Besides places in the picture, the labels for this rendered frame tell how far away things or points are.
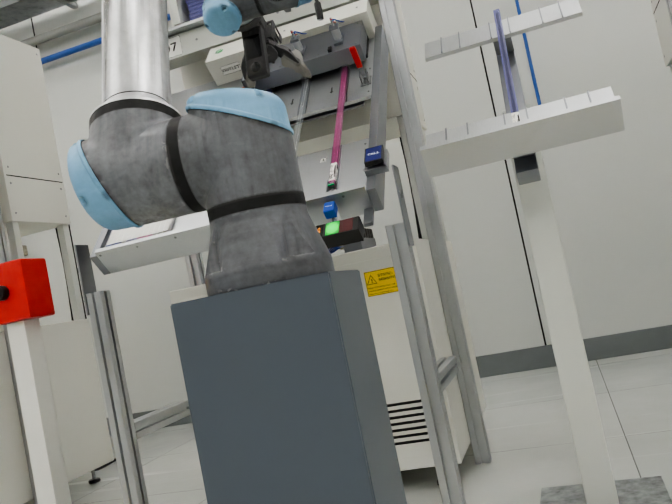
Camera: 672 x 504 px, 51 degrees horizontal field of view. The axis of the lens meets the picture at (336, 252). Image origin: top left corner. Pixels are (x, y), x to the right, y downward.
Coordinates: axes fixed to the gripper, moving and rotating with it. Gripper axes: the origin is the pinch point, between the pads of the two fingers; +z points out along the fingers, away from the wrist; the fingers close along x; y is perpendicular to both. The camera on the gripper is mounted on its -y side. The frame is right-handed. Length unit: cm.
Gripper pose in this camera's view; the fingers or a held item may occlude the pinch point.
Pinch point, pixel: (282, 88)
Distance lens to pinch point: 173.5
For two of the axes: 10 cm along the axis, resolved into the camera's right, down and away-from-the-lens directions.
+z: 3.6, 5.5, 7.6
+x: -9.3, 2.1, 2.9
